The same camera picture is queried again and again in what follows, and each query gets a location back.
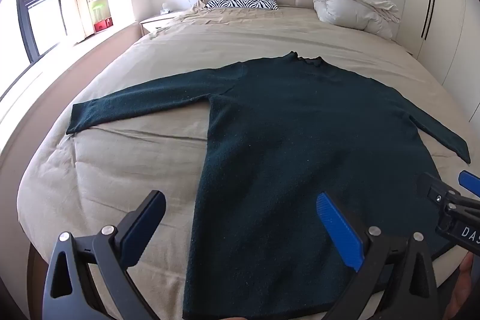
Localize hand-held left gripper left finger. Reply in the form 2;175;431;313
42;190;167;320

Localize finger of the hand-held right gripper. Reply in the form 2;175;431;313
458;171;480;198
417;172;464;227

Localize dark green sweater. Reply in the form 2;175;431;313
66;51;471;320

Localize black framed window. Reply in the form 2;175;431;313
0;0;68;99

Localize white nightstand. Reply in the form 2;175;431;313
139;10;188;36

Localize person's right hand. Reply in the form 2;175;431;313
448;253;479;319

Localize bed with beige sheet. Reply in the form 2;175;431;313
17;7;473;320

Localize white folded duvet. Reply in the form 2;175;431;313
312;0;401;40

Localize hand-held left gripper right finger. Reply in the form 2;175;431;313
316;192;439;320

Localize zebra striped pillow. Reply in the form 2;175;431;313
204;0;280;10

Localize white wardrobe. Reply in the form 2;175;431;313
407;0;480;122

